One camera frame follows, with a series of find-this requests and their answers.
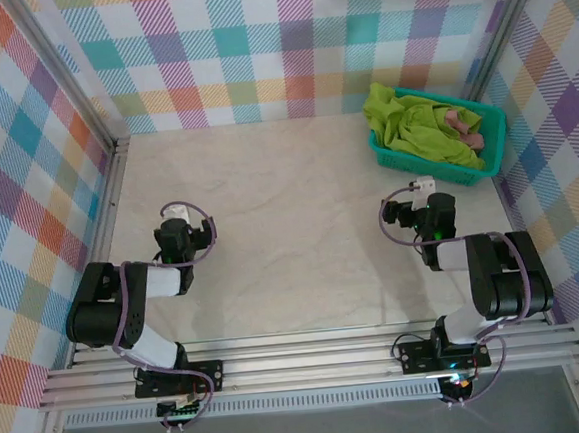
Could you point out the pink shorts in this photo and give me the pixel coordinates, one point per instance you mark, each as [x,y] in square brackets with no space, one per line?
[474,139]

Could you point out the lime green shorts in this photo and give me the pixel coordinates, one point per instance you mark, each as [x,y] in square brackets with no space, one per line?
[413,126]

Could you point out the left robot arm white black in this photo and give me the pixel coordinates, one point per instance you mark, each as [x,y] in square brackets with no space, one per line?
[154,347]

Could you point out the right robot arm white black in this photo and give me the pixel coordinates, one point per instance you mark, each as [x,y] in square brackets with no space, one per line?
[458,326]

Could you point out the teal plastic basket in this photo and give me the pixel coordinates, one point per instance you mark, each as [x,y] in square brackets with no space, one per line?
[493,130]

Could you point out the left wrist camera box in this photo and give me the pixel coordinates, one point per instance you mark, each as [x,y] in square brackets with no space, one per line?
[175,214]

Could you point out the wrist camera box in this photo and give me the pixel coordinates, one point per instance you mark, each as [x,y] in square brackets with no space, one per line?
[423,185]
[175,214]

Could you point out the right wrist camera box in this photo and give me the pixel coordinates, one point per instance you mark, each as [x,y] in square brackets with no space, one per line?
[423,185]

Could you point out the aluminium side rail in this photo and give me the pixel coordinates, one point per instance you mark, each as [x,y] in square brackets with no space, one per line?
[106,216]
[507,209]

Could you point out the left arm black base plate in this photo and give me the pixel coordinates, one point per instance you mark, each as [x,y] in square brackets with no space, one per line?
[209,375]

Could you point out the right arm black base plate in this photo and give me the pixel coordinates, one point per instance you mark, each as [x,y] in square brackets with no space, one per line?
[416,357]

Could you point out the aluminium mounting rail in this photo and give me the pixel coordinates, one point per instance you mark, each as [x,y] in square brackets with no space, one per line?
[306,365]

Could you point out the aluminium frame post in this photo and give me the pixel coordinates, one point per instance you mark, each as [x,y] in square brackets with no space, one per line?
[65,73]
[505,29]

